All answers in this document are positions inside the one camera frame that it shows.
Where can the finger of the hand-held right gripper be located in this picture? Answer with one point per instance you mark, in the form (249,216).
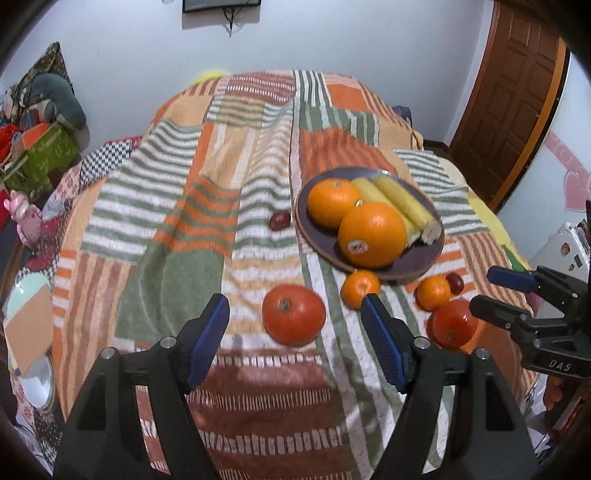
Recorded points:
(496,310)
(508,277)

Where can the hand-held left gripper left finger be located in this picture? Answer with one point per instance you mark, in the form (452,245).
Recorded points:
(210,341)

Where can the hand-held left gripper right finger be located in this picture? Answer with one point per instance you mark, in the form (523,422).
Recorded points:
(383,344)

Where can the small red tomato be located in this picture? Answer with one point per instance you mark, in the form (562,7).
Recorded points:
(450,325)

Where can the small tangerine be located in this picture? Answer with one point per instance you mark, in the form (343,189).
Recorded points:
(432,293)
(356,286)

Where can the dark round plate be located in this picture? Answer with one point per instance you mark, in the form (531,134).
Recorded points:
(415,264)

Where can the large red tomato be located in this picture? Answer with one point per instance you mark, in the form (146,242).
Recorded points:
(293,316)

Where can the dark red grape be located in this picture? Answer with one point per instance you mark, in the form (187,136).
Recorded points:
(456,282)
(280,220)

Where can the yellow bed sheet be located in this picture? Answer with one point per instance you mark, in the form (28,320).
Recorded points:
(489,217)

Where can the white appliance box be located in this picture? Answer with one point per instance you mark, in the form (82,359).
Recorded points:
(570,249)

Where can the striped patchwork blanket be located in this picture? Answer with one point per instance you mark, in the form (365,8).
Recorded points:
(161,277)

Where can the large orange with sticker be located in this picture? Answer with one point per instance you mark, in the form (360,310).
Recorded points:
(374,230)

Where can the orange without sticker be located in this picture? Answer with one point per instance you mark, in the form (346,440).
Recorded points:
(328,201)

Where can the round silver lid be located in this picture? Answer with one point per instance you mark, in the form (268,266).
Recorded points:
(39,383)

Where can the mint and orange board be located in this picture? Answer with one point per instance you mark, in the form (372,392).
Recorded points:
(27,318)

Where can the brown wooden door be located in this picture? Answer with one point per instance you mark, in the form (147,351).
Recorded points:
(508,92)

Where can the checked cloth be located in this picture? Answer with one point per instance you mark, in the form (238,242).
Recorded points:
(108,159)

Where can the pink toy figure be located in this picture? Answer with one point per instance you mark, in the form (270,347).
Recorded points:
(25,219)

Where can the green patterned box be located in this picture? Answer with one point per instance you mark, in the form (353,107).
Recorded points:
(46,154)

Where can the grey plush cushion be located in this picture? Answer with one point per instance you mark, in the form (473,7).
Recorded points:
(57,99)

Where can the dark patterned cloth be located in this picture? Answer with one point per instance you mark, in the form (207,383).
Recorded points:
(46,64)

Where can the pink heart wall sticker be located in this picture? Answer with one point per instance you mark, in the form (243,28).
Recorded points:
(575,182)

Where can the wall television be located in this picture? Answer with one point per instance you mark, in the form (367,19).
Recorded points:
(221,4)

